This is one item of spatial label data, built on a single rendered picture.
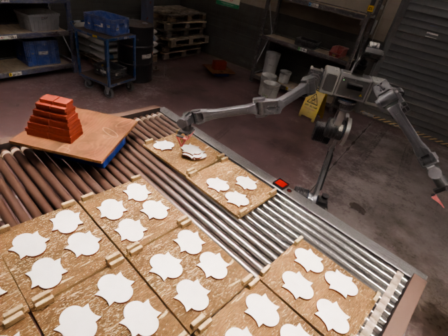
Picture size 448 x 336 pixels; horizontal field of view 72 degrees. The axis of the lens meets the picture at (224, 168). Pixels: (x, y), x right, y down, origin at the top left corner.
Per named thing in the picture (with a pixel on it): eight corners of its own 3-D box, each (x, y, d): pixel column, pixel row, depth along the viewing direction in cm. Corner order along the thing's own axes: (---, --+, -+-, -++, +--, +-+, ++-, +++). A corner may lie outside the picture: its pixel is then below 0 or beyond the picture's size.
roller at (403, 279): (159, 116, 246) (160, 111, 243) (405, 282, 148) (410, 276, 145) (155, 117, 243) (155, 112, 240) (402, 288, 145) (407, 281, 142)
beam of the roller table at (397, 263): (163, 113, 256) (164, 106, 253) (421, 283, 152) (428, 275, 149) (155, 115, 251) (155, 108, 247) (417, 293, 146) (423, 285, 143)
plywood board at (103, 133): (64, 107, 203) (63, 104, 202) (137, 123, 201) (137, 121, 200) (9, 143, 161) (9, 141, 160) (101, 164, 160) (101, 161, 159)
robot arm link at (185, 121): (204, 122, 185) (201, 108, 181) (198, 129, 176) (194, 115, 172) (186, 123, 189) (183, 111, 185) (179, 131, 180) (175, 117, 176)
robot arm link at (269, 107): (277, 119, 165) (275, 101, 161) (257, 117, 175) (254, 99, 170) (319, 91, 191) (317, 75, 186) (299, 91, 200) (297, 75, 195)
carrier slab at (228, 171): (227, 160, 201) (227, 158, 200) (277, 194, 181) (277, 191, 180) (185, 179, 178) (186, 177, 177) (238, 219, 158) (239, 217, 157)
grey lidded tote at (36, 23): (47, 24, 491) (45, 7, 477) (62, 30, 479) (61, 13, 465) (15, 26, 453) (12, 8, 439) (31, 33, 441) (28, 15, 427)
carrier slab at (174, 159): (183, 132, 222) (183, 130, 221) (225, 159, 203) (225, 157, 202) (143, 146, 198) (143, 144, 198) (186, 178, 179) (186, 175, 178)
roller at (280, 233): (132, 123, 230) (132, 117, 227) (387, 315, 132) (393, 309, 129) (126, 125, 227) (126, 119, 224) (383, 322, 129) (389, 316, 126)
